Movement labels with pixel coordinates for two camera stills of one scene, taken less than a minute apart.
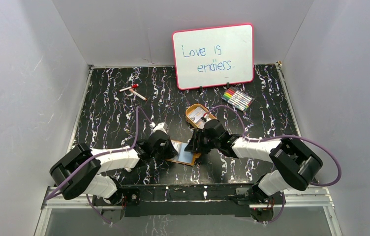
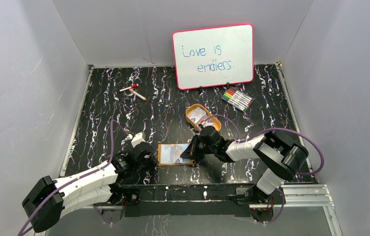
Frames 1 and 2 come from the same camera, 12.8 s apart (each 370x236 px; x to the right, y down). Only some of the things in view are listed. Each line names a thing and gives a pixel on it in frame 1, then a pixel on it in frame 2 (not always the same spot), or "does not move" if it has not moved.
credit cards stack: x=196 y=114 does not move
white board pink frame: x=214 y=56 does not move
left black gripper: x=170 y=148 → x=146 y=159
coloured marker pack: x=237 y=99 does not move
